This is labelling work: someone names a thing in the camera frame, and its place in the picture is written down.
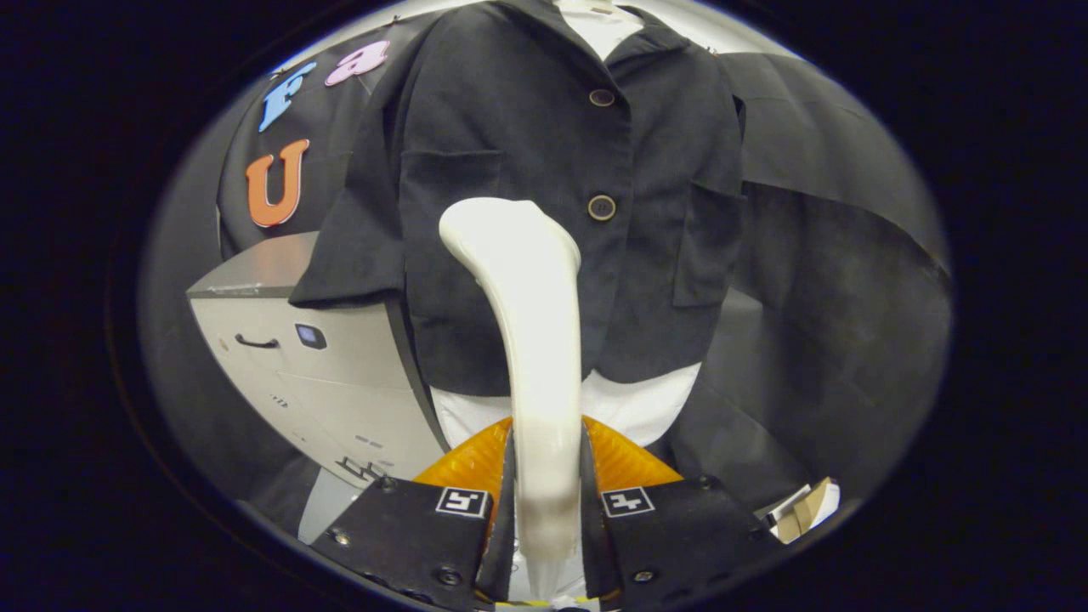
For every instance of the black jacket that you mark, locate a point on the black jacket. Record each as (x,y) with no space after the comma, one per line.
(510,127)

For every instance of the grey cabinet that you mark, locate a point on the grey cabinet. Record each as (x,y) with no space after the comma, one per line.
(340,382)

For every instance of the white garment steamer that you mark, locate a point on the white garment steamer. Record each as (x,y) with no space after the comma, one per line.
(531,340)

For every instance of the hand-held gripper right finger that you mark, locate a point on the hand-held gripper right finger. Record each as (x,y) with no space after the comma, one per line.
(680,531)

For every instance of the white mannequin torso on stand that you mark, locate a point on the white mannequin torso on stand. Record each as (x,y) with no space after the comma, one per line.
(637,408)

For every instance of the black backdrop cloth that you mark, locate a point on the black backdrop cloth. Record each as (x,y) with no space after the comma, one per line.
(833,297)

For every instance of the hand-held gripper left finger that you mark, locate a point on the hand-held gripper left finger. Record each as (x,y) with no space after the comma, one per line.
(408,535)

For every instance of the small cardboard box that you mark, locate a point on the small cardboard box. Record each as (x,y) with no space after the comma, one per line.
(803,510)

